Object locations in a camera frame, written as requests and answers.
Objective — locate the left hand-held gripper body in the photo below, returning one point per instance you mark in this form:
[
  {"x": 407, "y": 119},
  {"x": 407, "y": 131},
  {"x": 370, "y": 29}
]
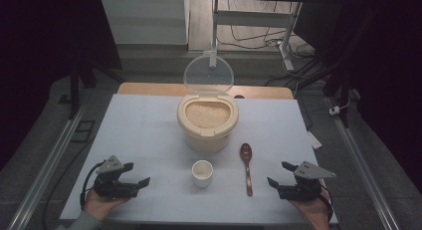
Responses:
[{"x": 111, "y": 186}]

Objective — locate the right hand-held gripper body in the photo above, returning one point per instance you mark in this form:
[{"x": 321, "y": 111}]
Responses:
[{"x": 303, "y": 190}]

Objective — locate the brown wooden spoon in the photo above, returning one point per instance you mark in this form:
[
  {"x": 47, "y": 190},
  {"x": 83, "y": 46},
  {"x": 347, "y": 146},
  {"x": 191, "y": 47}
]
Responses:
[{"x": 246, "y": 154}]

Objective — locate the white cup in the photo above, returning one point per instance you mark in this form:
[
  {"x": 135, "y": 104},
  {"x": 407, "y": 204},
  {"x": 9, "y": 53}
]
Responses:
[{"x": 201, "y": 178}]

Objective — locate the beige rice container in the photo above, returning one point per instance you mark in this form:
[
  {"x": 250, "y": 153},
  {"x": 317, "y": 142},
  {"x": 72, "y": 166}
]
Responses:
[{"x": 207, "y": 138}]

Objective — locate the uncooked rice heap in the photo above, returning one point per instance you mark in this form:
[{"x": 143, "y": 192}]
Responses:
[{"x": 207, "y": 114}]

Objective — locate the person's left hand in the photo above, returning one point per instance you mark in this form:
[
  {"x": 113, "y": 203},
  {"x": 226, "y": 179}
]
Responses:
[{"x": 98, "y": 205}]

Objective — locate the person's right hand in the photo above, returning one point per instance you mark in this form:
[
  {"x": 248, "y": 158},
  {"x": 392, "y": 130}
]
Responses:
[{"x": 313, "y": 213}]

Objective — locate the white paper tag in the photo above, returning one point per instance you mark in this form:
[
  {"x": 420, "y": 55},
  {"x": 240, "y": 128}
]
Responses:
[{"x": 314, "y": 140}]

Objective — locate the white table mat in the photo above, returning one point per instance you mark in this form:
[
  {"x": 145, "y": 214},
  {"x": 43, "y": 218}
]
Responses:
[{"x": 139, "y": 130}]

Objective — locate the small white box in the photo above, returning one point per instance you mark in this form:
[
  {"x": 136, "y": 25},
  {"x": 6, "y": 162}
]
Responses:
[{"x": 334, "y": 110}]

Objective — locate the wooden table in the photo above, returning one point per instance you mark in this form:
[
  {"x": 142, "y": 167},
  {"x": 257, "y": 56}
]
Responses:
[{"x": 149, "y": 89}]

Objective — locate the black metal stand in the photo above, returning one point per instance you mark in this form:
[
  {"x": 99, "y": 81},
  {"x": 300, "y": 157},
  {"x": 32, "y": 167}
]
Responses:
[{"x": 74, "y": 90}]

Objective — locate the clear round container lid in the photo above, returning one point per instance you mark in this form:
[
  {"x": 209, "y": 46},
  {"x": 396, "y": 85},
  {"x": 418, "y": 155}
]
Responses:
[{"x": 208, "y": 74}]

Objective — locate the black curtain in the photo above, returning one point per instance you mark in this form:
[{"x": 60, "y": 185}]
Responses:
[
  {"x": 33, "y": 41},
  {"x": 394, "y": 57}
]

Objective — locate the aluminium rail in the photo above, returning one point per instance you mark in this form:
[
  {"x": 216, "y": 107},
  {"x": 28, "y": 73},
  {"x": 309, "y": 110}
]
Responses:
[
  {"x": 43, "y": 172},
  {"x": 361, "y": 167}
]

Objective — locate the white metal desk frame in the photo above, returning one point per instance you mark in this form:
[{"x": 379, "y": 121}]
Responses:
[{"x": 252, "y": 18}]

